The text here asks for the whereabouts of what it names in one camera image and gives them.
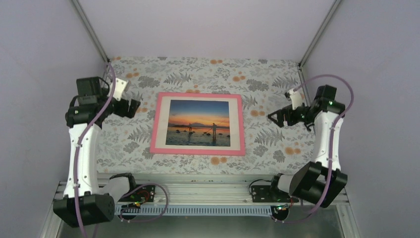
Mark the floral table cloth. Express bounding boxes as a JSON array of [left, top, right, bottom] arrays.
[[97, 57, 315, 174]]

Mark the left aluminium corner post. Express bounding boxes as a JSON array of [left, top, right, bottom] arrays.
[[70, 0, 110, 62]]

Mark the aluminium corner post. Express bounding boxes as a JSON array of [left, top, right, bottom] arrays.
[[70, 0, 110, 62], [299, 0, 342, 68]]

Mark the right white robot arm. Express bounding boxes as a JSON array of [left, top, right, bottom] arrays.
[[268, 85, 348, 208]]

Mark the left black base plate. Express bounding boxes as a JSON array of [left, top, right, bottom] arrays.
[[119, 185, 156, 203]]

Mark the aluminium rail base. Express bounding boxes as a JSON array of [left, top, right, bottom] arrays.
[[39, 174, 362, 238]]

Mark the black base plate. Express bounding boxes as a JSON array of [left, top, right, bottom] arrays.
[[119, 185, 156, 203], [251, 185, 299, 203]]

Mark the sunset photo print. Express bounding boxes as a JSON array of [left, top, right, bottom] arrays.
[[165, 100, 231, 147]]

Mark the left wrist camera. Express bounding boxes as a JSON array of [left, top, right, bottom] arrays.
[[108, 78, 128, 101]]

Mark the pink photo frame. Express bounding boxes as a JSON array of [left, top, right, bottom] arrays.
[[149, 92, 247, 157]]

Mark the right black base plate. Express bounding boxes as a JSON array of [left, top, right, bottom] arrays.
[[251, 185, 299, 203]]

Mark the grey slotted cable duct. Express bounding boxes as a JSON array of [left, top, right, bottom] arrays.
[[115, 205, 272, 217]]

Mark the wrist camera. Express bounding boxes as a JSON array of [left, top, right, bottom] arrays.
[[285, 89, 304, 110], [108, 78, 128, 101]]

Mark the right aluminium corner post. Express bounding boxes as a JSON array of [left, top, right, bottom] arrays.
[[299, 0, 342, 68]]

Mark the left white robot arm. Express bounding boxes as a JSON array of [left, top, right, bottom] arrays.
[[53, 77, 140, 228]]

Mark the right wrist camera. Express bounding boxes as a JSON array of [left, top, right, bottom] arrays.
[[285, 89, 304, 110]]

